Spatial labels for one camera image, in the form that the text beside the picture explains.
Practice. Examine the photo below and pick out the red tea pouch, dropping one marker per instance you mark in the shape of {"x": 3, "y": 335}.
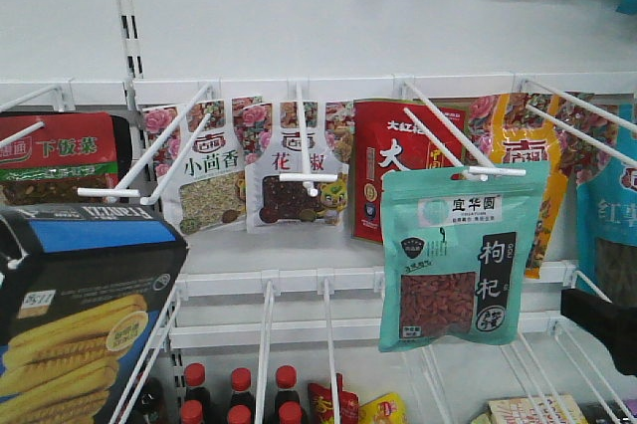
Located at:
{"x": 385, "y": 139}

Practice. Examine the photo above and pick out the sichuan pepper spice pouch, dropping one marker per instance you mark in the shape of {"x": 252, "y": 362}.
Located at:
{"x": 271, "y": 141}

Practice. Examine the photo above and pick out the yellow white fungus pouch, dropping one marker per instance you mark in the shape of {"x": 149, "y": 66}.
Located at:
{"x": 503, "y": 128}

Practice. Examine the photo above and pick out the white centre display hook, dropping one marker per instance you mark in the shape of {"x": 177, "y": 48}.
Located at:
{"x": 305, "y": 177}

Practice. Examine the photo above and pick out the black Franzzi cookie box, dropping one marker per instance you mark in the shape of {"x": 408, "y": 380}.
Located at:
{"x": 82, "y": 288}

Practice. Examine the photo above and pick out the red seasoning sachet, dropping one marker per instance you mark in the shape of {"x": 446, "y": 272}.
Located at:
{"x": 322, "y": 407}

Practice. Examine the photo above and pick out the fennel seed spice pouch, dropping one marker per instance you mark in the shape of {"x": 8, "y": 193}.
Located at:
{"x": 202, "y": 161}

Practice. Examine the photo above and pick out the blue red date pouch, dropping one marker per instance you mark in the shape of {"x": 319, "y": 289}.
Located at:
{"x": 606, "y": 223}

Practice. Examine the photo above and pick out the red pickled vegetable pouch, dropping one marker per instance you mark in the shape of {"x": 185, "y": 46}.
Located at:
{"x": 71, "y": 150}

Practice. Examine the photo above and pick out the white T-end display hook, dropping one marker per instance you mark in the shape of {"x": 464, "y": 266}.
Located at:
{"x": 121, "y": 190}

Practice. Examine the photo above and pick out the yellow snack sachet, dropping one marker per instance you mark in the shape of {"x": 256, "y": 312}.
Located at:
{"x": 386, "y": 409}

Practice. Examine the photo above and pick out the teal goji berry pouch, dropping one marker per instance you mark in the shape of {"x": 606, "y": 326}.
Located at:
{"x": 455, "y": 253}

